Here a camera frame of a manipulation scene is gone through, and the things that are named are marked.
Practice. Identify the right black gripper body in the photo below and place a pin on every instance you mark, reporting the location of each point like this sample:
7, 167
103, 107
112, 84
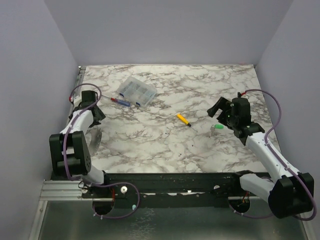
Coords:
224, 116

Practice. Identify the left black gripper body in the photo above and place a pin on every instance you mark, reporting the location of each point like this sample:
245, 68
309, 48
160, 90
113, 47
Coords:
101, 116

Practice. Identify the green capped key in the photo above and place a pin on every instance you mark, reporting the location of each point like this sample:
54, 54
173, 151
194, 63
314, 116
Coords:
216, 127

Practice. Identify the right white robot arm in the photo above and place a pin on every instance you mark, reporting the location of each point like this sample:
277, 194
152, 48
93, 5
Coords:
289, 192

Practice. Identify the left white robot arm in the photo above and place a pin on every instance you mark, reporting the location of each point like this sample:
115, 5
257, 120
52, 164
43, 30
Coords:
70, 154

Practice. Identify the blue red screwdriver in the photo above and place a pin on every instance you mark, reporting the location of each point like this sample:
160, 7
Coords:
117, 101

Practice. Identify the clear plastic parts box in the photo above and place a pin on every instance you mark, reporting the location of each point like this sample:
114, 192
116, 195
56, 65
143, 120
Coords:
137, 92

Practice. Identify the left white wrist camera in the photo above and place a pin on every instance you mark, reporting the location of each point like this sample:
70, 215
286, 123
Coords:
75, 100

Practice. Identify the left aluminium side rail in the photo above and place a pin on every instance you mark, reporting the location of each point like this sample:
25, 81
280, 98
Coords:
77, 91

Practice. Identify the yellow handled screwdriver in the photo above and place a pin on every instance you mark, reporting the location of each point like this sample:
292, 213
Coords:
185, 121

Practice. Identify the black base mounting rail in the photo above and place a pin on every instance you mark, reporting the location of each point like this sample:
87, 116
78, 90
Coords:
171, 190

